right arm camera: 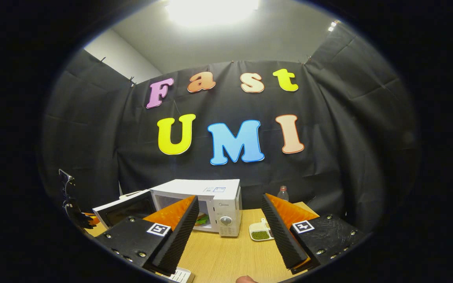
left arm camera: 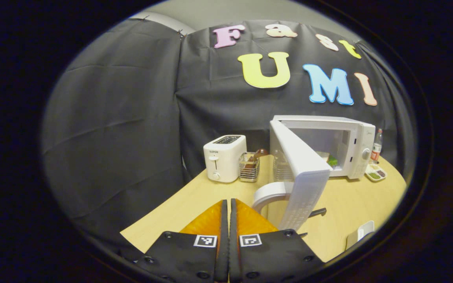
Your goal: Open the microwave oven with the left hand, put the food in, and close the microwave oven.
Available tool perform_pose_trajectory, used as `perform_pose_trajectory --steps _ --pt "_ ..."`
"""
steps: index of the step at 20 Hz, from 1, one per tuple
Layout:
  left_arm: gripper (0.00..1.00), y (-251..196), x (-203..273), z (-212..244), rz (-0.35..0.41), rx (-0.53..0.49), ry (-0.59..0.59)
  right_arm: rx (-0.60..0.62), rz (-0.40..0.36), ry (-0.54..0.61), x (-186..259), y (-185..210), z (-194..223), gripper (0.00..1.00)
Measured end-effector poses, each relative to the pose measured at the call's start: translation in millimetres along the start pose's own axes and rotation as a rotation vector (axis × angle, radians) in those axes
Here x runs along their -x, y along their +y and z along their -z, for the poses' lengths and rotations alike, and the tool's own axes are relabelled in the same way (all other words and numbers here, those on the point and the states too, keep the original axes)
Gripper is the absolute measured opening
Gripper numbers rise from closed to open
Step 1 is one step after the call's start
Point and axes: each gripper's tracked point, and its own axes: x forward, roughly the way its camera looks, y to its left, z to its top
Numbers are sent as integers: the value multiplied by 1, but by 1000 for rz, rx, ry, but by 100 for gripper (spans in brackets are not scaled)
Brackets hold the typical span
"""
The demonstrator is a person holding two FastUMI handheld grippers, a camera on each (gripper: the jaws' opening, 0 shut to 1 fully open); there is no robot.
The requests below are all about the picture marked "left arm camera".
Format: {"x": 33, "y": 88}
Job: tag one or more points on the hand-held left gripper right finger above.
{"x": 234, "y": 251}

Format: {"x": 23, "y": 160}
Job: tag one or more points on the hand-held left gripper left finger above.
{"x": 222, "y": 251}

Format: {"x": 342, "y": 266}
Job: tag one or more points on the white microwave oven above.
{"x": 305, "y": 169}

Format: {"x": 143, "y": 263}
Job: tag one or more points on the sandwich with green lettuce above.
{"x": 328, "y": 159}

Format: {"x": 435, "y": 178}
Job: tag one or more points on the white toaster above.
{"x": 222, "y": 161}

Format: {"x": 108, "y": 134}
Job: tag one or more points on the white rectangular tray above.
{"x": 358, "y": 234}

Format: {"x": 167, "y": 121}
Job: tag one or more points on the white divided dish of beans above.
{"x": 376, "y": 173}

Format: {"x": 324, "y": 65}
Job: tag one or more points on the black backdrop cloth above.
{"x": 112, "y": 129}

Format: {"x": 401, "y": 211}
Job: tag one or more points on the clear bottle with red label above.
{"x": 376, "y": 149}

